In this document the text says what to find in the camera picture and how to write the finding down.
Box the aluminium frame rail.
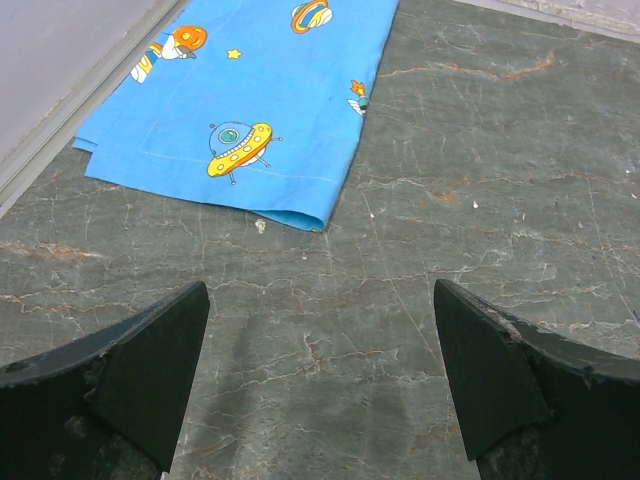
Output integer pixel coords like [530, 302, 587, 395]
[1, 1, 185, 212]

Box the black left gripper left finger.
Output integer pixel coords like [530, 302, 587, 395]
[1, 281, 210, 479]

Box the blue space-print cloth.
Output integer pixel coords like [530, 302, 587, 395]
[73, 1, 397, 231]

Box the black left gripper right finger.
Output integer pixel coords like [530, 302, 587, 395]
[434, 279, 639, 479]

